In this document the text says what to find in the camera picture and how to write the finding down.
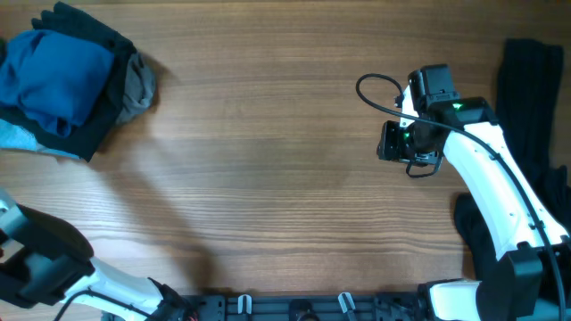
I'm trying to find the blue polo shirt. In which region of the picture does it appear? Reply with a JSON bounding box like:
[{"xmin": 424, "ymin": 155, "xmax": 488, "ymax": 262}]
[{"xmin": 1, "ymin": 30, "xmax": 114, "ymax": 137}]

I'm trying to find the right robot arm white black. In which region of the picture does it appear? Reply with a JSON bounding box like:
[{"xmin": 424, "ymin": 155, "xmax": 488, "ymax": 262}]
[{"xmin": 377, "ymin": 64, "xmax": 570, "ymax": 320}]

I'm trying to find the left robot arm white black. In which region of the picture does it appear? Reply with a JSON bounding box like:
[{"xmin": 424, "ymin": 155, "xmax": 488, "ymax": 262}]
[{"xmin": 1, "ymin": 191, "xmax": 197, "ymax": 321}]

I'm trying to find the black garment with white logo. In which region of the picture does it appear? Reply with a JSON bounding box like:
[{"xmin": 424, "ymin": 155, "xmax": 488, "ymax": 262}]
[{"xmin": 453, "ymin": 37, "xmax": 571, "ymax": 291}]

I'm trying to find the folded grey garment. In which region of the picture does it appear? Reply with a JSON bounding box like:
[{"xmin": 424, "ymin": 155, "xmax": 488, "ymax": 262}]
[{"xmin": 116, "ymin": 52, "xmax": 156, "ymax": 125}]

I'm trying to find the folded dark navy garment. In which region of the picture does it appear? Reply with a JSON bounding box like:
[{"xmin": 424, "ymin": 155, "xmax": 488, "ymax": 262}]
[{"xmin": 1, "ymin": 2, "xmax": 137, "ymax": 161}]

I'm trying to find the folded light blue garment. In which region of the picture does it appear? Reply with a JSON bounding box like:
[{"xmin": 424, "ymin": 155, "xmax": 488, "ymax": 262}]
[{"xmin": 0, "ymin": 119, "xmax": 80, "ymax": 160}]

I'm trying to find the right black cable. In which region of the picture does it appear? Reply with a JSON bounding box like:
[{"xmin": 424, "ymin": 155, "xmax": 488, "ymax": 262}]
[{"xmin": 355, "ymin": 73, "xmax": 567, "ymax": 313}]

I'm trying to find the black cable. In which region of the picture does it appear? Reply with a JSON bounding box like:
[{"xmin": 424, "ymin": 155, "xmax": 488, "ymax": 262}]
[
  {"xmin": 355, "ymin": 73, "xmax": 567, "ymax": 313},
  {"xmin": 52, "ymin": 288, "xmax": 157, "ymax": 321}
]

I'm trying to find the left black cable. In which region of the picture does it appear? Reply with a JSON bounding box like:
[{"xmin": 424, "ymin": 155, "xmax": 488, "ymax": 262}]
[{"xmin": 52, "ymin": 288, "xmax": 157, "ymax": 321}]

